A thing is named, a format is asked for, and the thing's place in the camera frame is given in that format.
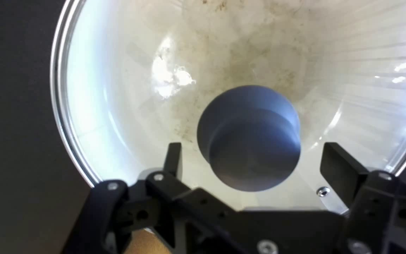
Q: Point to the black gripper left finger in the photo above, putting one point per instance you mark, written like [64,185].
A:
[118,206]

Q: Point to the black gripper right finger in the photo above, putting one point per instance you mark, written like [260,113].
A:
[380,202]

